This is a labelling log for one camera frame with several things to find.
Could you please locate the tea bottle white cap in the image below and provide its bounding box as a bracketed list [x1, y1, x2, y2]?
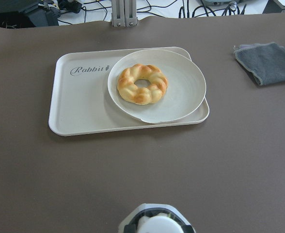
[118, 203, 195, 233]

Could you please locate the cream rectangular serving tray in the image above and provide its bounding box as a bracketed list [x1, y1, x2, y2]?
[48, 47, 209, 136]

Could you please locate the round cream plate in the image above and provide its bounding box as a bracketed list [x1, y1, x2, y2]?
[108, 49, 206, 124]

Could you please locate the grey folded cloth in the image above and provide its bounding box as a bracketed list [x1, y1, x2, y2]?
[234, 42, 285, 86]

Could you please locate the braided ring donut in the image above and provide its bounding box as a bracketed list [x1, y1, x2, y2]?
[117, 64, 168, 105]

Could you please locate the aluminium frame post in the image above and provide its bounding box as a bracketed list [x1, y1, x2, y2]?
[111, 0, 138, 27]

